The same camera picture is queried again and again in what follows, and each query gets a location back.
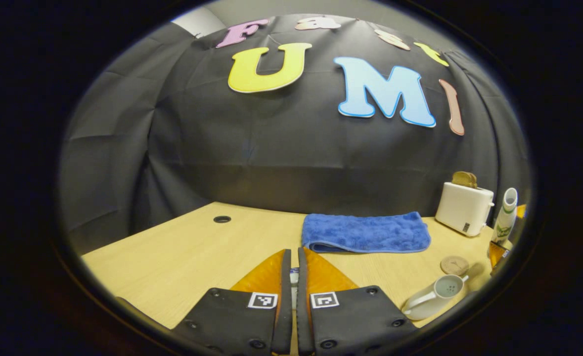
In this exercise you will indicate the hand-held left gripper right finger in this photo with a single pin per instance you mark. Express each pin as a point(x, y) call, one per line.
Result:
point(303, 306)

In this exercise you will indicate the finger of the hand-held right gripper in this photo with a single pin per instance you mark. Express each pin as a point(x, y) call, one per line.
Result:
point(521, 211)
point(499, 257)

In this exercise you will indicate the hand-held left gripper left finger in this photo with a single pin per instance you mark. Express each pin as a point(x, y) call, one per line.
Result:
point(284, 306)

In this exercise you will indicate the white plastic water bottle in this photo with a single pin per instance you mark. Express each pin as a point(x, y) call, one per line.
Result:
point(506, 212)

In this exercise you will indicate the round wooden coaster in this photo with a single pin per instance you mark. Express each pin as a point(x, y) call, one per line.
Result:
point(454, 265)

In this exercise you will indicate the brown toast slice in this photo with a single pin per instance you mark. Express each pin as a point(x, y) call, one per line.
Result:
point(460, 179)
point(473, 181)

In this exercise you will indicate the white toaster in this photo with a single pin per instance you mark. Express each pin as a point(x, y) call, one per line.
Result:
point(462, 210)

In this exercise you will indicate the blue towel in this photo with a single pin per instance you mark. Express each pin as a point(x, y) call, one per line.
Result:
point(365, 232)

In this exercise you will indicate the black desk grommet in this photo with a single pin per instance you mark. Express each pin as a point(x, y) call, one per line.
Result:
point(222, 219)

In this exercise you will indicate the black backdrop cloth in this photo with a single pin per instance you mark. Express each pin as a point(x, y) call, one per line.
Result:
point(271, 148)

